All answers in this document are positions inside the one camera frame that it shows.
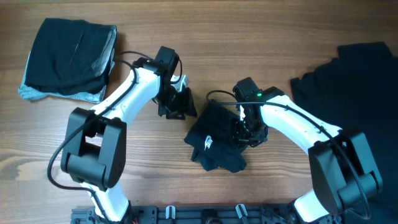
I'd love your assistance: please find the dark teal t-shirt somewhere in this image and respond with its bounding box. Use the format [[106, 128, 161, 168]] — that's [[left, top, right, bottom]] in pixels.
[[184, 102, 247, 173]]

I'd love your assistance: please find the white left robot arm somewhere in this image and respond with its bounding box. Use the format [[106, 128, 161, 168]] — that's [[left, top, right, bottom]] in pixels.
[[54, 58, 197, 223]]

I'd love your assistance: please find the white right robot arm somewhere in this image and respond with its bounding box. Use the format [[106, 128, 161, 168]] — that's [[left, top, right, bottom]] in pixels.
[[233, 85, 382, 223]]

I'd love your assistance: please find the dark clothes pile right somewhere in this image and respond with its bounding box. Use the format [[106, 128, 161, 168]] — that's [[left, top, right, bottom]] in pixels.
[[290, 42, 397, 223]]

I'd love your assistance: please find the folded dark clothes stack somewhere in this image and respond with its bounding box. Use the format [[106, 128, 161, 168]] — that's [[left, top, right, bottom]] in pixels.
[[24, 17, 118, 96]]

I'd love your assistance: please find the grey folded garment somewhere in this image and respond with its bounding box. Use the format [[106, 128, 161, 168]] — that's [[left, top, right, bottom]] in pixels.
[[17, 24, 118, 104]]

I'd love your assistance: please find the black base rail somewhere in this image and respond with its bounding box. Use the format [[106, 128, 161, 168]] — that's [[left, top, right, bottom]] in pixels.
[[70, 203, 296, 224]]

